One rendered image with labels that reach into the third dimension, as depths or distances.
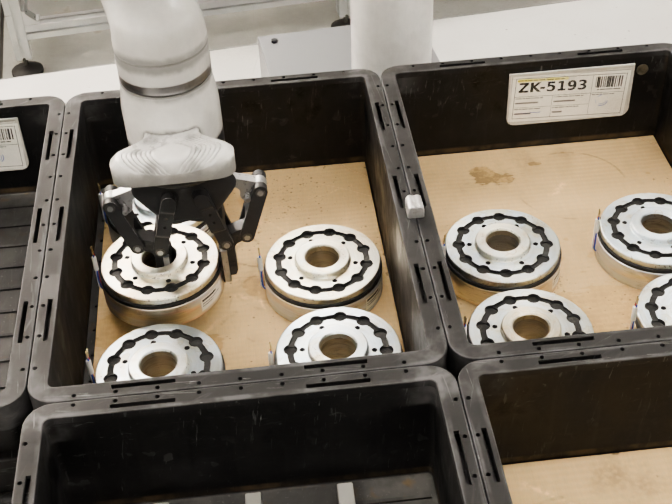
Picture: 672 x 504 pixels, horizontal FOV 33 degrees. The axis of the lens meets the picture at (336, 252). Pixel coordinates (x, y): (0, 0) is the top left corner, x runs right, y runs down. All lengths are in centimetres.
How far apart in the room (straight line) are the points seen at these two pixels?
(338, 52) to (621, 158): 39
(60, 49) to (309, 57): 179
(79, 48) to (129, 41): 228
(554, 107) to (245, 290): 37
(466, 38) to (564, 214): 57
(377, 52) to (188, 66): 46
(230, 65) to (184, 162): 76
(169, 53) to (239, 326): 27
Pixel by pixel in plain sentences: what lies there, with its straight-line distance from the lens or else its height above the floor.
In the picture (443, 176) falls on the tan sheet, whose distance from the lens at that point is 114.
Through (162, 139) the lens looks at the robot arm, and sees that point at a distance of 86.
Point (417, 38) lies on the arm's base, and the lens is 127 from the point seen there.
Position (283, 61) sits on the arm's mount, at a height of 81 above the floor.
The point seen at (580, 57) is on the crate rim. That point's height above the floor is 93.
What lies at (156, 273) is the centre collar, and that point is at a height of 89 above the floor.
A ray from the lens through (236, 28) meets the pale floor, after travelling 311.
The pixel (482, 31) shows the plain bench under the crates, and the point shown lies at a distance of 165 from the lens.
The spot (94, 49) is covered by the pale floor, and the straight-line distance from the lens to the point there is 309.
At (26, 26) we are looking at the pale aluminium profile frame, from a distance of 296.
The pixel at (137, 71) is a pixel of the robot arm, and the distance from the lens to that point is 84.
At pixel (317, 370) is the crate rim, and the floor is 93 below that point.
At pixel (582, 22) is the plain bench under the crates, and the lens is 168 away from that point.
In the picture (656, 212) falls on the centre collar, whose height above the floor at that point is 87.
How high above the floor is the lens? 152
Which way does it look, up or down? 41 degrees down
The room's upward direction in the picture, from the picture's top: 3 degrees counter-clockwise
